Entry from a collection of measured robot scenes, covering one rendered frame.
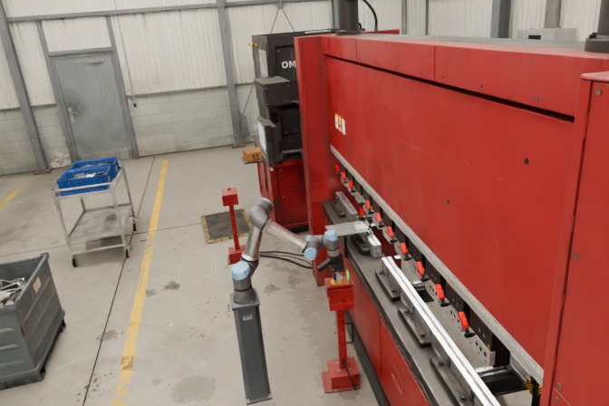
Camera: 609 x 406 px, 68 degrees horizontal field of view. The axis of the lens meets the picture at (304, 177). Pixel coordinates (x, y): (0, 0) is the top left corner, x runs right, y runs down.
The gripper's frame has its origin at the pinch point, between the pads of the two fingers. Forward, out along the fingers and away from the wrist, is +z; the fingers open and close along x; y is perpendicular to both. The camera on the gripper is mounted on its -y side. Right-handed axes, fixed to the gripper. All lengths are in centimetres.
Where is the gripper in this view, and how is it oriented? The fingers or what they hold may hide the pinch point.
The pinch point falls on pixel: (334, 282)
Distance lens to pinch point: 295.0
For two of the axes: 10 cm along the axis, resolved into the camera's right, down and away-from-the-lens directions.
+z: 1.6, 9.3, 3.3
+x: -0.9, -3.2, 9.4
